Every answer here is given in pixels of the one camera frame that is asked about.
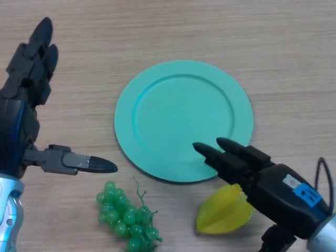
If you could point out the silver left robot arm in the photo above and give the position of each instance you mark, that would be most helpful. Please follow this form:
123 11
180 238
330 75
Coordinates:
10 210

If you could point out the yellow starfruit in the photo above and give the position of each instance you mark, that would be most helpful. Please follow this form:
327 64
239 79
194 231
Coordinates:
220 215

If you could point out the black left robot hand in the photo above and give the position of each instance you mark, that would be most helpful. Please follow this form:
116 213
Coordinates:
15 126

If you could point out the green grape bunch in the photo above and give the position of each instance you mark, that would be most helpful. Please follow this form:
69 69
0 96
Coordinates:
120 218

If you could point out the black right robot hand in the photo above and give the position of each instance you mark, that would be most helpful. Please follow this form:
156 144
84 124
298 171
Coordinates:
275 189

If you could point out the teal round plate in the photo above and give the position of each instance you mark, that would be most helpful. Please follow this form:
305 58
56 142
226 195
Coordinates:
170 123

